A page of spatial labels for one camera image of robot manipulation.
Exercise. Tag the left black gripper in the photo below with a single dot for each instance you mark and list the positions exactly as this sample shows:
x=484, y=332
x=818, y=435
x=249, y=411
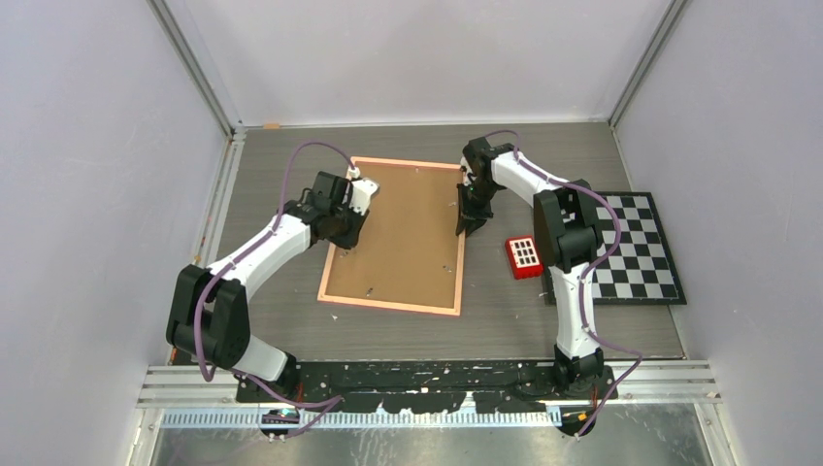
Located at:
x=350, y=241

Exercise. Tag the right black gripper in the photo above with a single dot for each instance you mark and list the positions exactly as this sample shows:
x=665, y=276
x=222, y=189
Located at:
x=471, y=219

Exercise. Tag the pink picture frame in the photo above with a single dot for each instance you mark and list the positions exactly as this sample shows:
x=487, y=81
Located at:
x=409, y=257

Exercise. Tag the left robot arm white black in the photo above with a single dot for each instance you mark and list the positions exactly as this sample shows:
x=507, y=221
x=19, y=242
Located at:
x=209, y=316

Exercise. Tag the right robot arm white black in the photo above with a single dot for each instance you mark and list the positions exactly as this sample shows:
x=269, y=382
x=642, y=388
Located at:
x=567, y=237

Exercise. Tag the red white toy block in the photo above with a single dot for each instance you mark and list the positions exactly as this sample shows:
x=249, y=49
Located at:
x=523, y=257

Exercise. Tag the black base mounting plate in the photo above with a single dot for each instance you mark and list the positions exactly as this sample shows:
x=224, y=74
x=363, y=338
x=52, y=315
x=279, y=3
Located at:
x=427, y=386

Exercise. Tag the black white checkerboard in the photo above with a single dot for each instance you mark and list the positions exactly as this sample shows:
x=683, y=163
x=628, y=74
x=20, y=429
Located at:
x=642, y=270

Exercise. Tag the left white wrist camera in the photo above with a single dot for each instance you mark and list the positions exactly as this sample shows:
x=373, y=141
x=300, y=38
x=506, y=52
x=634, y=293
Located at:
x=363, y=191

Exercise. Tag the aluminium rail frame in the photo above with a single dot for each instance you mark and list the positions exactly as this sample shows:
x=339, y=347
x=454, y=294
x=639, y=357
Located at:
x=185, y=401

